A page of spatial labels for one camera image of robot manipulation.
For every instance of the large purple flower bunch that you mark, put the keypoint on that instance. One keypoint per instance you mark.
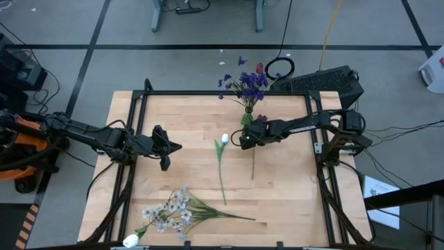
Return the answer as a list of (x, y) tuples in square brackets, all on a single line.
[(241, 61)]

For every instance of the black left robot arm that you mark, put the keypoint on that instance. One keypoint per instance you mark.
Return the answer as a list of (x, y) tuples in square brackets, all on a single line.
[(100, 137)]

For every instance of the black equipment case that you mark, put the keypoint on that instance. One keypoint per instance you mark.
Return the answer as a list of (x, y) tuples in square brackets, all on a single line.
[(17, 69)]

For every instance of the small purple flower bunch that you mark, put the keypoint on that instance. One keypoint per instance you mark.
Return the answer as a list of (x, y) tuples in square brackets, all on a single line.
[(253, 80)]

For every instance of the green glass vase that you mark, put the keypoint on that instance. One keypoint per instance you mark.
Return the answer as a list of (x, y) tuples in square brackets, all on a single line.
[(247, 118)]

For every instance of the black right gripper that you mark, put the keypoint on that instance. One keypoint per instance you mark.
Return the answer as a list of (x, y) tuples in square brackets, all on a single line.
[(258, 133)]

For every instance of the single white tulip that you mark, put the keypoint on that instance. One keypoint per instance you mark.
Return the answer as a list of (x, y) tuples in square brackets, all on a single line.
[(130, 240)]

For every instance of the black power strip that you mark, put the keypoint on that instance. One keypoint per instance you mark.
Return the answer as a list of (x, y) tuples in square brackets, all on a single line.
[(189, 10)]

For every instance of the grey desk legs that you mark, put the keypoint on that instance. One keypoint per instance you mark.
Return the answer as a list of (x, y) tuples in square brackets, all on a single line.
[(156, 17)]

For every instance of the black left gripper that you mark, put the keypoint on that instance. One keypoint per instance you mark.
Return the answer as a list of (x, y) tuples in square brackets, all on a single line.
[(149, 146)]

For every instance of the white tulip stem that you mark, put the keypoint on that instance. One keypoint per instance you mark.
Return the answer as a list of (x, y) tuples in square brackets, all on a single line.
[(224, 138)]

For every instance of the black computer tower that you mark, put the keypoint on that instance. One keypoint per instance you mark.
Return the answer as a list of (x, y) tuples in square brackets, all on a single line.
[(319, 83)]

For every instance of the white plastic device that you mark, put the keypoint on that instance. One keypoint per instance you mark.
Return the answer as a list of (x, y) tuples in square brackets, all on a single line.
[(433, 74)]

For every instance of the pink red tulip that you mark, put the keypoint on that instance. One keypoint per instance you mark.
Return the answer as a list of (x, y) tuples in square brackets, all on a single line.
[(259, 68)]

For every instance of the silver angle bracket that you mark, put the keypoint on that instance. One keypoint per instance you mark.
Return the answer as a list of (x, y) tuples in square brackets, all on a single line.
[(318, 147)]

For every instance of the black metal beam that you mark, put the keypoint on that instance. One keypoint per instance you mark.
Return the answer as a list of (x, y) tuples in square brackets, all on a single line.
[(409, 192)]

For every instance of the orange black mobile base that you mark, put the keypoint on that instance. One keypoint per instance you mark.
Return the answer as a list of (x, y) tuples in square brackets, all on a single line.
[(21, 139)]

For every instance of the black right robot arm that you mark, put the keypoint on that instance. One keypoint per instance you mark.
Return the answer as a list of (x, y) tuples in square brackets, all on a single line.
[(305, 126)]

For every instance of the white flower bunch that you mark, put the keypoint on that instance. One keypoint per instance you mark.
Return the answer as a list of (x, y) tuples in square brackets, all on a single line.
[(203, 212)]

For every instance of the white paper sheet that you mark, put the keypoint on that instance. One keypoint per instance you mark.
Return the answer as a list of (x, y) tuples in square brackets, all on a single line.
[(376, 189)]

